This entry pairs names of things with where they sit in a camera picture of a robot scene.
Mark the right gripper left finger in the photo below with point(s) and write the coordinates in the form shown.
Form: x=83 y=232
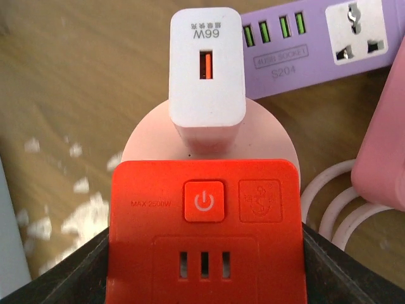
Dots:
x=79 y=278

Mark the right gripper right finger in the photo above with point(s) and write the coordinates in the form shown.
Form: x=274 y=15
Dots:
x=332 y=276

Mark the pink triangular power strip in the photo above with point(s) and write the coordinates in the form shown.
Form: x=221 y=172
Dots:
x=378 y=172

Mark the red cube socket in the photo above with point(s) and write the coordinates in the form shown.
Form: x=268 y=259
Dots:
x=205 y=231

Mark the purple power strip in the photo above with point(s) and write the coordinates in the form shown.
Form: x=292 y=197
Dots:
x=304 y=43

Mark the grey white charger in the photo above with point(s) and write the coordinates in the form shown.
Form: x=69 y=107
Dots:
x=207 y=91

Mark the blue power strip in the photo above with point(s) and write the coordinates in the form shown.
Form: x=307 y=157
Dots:
x=14 y=268

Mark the pink round power socket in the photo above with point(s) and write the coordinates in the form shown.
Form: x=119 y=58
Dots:
x=260 y=136

